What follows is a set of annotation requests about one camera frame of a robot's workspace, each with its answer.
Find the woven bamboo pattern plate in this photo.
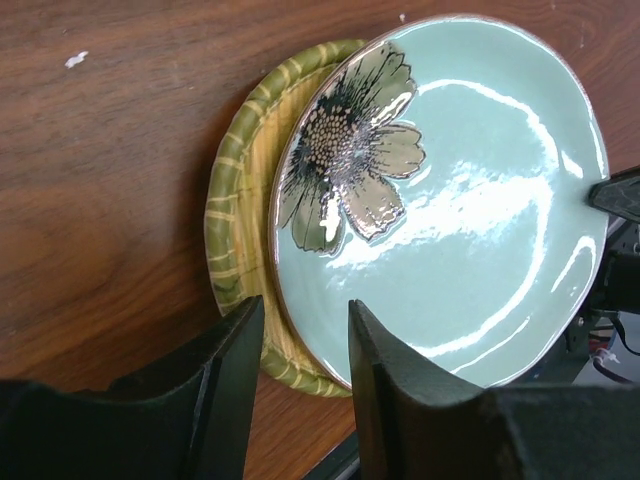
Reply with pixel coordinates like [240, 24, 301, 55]
[204, 39, 365, 398]

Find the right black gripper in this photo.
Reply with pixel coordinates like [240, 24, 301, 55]
[564, 166, 640, 357]

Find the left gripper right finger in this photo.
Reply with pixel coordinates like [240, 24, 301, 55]
[348, 300, 639, 479]

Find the mint green flower plate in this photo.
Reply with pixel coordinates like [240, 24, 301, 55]
[269, 14, 609, 387]

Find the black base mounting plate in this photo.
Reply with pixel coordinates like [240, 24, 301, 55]
[303, 431, 361, 480]

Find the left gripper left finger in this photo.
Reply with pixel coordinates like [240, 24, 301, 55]
[1, 297, 264, 479]

